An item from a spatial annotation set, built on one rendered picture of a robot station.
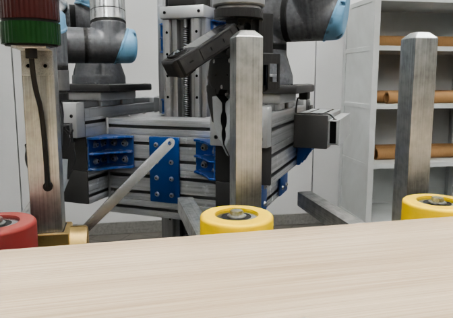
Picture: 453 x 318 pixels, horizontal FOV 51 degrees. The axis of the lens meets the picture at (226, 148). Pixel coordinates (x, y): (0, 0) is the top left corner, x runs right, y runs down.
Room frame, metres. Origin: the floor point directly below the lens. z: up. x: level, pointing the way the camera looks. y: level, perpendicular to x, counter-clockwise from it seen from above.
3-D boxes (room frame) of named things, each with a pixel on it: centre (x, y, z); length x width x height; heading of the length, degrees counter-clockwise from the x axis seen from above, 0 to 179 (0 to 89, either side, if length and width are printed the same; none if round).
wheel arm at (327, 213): (0.74, -0.21, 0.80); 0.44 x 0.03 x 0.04; 13
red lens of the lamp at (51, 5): (0.51, 0.21, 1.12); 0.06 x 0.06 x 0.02
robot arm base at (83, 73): (1.38, 0.37, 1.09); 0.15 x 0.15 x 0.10
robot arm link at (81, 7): (1.38, 0.38, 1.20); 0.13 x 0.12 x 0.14; 110
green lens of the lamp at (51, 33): (0.51, 0.21, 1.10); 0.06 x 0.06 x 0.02
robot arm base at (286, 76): (1.21, -0.09, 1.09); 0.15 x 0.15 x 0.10
